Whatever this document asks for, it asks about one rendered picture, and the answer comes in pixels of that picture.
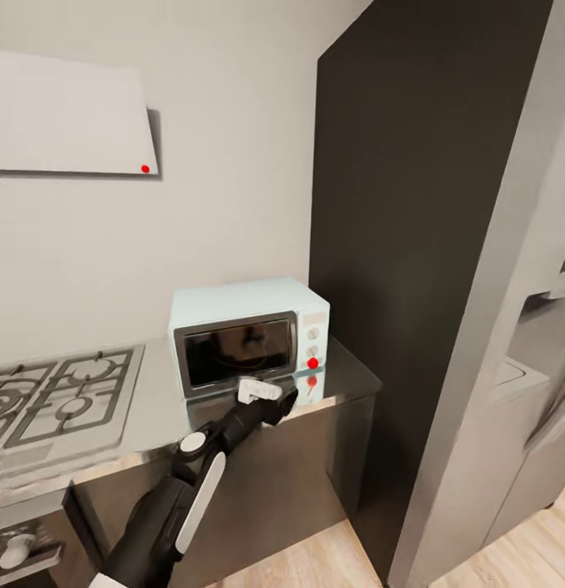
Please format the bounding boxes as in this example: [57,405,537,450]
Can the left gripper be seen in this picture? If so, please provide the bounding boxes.
[228,390,298,437]

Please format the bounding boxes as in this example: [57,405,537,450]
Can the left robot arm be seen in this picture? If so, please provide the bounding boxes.
[88,379,298,588]

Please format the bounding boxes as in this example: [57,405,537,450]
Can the microwave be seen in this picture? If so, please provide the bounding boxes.
[167,278,329,400]

